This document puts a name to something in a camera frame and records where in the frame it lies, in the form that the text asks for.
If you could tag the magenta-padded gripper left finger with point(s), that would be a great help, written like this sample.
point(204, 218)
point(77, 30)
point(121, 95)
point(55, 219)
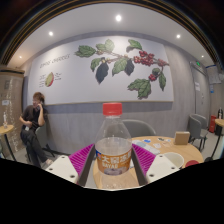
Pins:
point(63, 166)

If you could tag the small brown box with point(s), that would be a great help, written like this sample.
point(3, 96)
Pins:
point(181, 138)

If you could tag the person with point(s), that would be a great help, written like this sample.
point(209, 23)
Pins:
point(31, 116)

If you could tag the grey door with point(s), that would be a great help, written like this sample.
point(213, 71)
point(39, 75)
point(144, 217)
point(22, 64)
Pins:
point(200, 96)

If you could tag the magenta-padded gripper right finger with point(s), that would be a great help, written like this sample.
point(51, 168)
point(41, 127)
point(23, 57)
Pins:
point(161, 166)

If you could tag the grey armchair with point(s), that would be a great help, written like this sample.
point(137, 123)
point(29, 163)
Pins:
point(195, 128)
point(140, 128)

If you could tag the dark bottle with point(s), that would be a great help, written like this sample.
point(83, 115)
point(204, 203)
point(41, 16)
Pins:
point(220, 113)

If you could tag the green exit sign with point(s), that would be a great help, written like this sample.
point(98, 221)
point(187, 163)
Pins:
point(198, 63)

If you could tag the round ceiling lights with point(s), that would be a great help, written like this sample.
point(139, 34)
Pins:
point(118, 17)

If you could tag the white wall poster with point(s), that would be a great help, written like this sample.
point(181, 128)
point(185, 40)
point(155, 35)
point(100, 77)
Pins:
point(213, 74)

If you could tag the clear red-capped drink bottle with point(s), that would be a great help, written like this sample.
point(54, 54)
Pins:
point(113, 146)

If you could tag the round wooden side table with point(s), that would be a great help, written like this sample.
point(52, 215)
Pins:
point(6, 129)
point(220, 122)

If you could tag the printed paper sheet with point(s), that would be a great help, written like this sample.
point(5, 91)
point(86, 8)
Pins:
point(146, 146)

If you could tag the coffee plant wall mural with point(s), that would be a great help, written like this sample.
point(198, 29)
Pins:
point(73, 76)

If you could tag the red fire extinguisher cabinet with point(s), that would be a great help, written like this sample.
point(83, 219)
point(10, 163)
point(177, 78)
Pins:
point(212, 124)

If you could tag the small clear bottle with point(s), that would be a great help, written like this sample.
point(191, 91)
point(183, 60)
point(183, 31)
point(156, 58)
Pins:
point(5, 120)

